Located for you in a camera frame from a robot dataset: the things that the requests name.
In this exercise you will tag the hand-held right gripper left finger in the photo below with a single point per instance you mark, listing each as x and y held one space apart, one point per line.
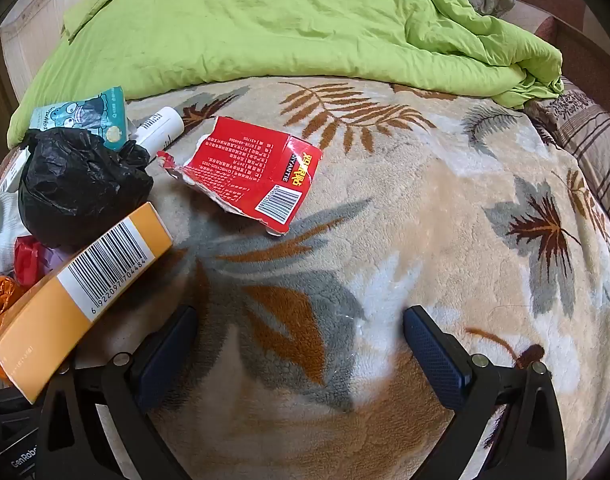
167 355

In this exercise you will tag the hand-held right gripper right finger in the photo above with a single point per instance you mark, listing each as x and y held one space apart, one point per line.
435 355

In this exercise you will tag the orange cardboard box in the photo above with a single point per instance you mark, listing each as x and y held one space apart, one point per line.
40 325

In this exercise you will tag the lilac wrapper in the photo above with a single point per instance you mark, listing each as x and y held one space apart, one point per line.
55 260

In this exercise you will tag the orange foil wrapper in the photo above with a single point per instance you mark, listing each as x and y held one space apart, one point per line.
0 292

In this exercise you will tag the red wrapper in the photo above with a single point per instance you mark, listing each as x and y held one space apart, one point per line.
27 260

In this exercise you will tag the black plastic bag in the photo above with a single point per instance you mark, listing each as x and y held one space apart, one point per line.
75 185

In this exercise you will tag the torn red carton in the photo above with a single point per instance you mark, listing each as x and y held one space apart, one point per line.
240 170

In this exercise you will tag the teal snack packet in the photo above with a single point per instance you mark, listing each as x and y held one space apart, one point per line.
85 107

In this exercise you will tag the leaf-print fleece blanket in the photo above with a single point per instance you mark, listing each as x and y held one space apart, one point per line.
410 210

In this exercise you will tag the striped brown pillow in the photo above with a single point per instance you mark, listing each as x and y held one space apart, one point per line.
590 135

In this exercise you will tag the green quilt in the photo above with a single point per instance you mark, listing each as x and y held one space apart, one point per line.
260 25

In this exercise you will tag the beige wooden bed board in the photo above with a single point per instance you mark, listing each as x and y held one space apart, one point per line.
30 35

